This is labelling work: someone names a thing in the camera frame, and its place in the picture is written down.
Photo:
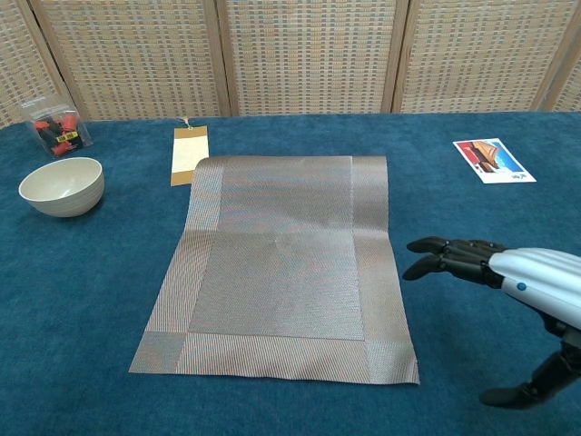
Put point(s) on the white ceramic bowl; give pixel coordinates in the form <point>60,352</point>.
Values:
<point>63,191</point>

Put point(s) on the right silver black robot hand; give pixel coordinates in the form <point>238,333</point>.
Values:
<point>544,281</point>

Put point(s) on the colourful picture postcard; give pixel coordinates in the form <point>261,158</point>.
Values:
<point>492,159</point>

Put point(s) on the brown and cream bookmark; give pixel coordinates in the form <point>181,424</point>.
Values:
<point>186,150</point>

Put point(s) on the woven bamboo folding screen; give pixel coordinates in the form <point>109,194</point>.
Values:
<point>308,54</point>

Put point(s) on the blue velvet tablecloth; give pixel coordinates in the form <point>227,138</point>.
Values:
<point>68,295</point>

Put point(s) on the gray woven placemat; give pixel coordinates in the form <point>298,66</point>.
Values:
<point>277,281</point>

